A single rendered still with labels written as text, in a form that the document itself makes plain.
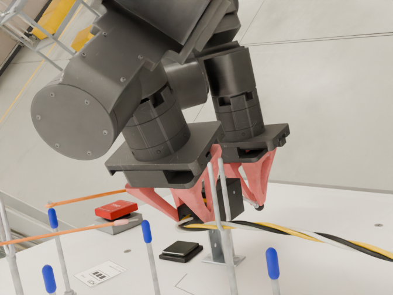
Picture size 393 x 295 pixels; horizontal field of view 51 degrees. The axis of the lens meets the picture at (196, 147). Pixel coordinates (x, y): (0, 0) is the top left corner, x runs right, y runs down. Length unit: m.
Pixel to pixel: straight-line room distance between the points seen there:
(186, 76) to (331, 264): 0.25
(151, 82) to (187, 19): 0.07
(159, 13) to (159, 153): 0.12
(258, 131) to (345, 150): 1.39
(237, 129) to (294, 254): 0.16
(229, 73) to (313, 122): 1.58
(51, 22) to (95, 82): 4.06
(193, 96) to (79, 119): 0.22
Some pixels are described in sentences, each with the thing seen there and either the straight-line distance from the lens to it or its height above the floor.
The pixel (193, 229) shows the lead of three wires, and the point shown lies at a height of 1.20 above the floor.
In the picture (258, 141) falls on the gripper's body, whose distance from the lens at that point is 0.48.
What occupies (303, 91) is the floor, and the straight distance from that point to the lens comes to 2.21.
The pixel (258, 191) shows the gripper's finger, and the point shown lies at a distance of 0.53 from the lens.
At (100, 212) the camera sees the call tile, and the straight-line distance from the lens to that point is 0.65.
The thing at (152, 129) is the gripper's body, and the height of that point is 1.27.
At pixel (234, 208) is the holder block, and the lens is 0.46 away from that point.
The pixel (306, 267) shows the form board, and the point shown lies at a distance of 0.45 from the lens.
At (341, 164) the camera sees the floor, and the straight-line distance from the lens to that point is 1.84.
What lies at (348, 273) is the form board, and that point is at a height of 1.05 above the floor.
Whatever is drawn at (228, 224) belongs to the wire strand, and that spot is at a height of 1.20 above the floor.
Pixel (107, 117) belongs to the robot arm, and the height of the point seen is 1.33.
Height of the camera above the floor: 1.44
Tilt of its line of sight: 36 degrees down
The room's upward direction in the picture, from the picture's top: 51 degrees counter-clockwise
